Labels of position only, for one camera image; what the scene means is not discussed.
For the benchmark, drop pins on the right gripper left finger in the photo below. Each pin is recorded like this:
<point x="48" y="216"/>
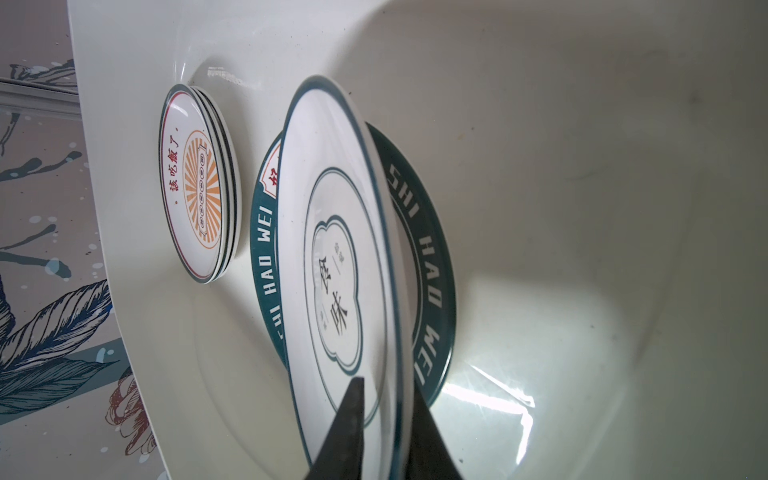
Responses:
<point x="341" y="455"/>

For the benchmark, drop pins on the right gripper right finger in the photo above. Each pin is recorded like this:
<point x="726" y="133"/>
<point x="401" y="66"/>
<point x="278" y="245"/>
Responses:
<point x="428" y="457"/>

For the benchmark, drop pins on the white black line plate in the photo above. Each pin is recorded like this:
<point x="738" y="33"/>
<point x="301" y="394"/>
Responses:
<point x="342" y="278"/>

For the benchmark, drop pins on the green rim plate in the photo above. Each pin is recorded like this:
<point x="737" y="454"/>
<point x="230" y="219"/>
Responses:
<point x="429" y="271"/>

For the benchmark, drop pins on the orange sunburst plate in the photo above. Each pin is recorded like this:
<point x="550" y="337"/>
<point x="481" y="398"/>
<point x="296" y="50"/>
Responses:
<point x="190" y="184"/>

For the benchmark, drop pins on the white plastic bin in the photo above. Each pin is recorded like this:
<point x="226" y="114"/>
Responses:
<point x="599" y="169"/>

